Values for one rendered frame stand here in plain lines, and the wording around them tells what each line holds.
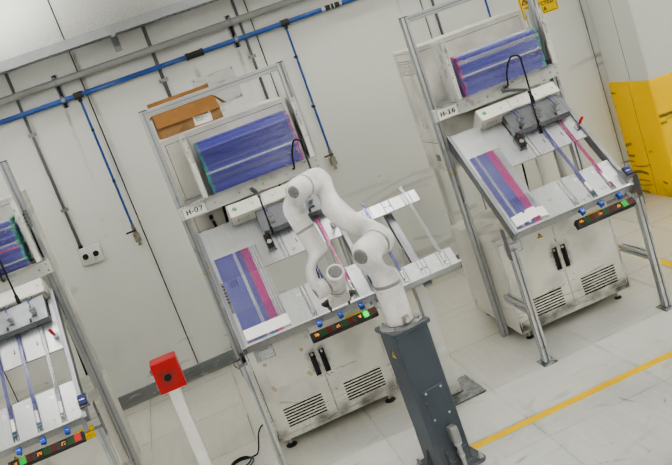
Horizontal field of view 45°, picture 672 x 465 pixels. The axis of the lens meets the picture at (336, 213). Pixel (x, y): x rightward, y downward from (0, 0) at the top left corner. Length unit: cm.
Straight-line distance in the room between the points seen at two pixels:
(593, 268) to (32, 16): 379
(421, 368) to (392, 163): 267
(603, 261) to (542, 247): 39
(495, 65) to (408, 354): 179
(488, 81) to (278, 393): 200
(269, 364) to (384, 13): 279
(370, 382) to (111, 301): 215
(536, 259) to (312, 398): 143
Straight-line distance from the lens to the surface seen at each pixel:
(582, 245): 468
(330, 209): 338
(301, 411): 435
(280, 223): 410
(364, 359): 433
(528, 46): 461
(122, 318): 581
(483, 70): 449
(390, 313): 343
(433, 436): 362
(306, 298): 393
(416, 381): 350
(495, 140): 449
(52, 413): 399
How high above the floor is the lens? 194
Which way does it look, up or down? 12 degrees down
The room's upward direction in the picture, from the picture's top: 20 degrees counter-clockwise
